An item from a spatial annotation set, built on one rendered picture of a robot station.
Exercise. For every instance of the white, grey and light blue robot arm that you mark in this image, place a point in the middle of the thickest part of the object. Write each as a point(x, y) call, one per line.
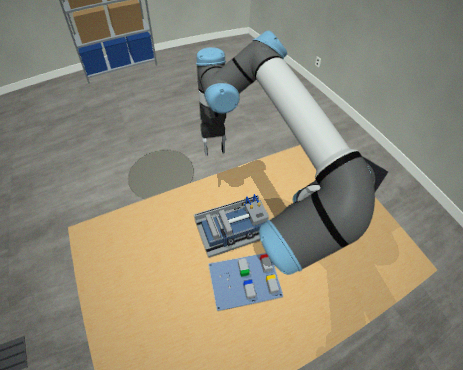
point(303, 233)

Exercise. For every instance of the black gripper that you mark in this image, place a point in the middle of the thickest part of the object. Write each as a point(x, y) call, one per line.
point(211, 117)

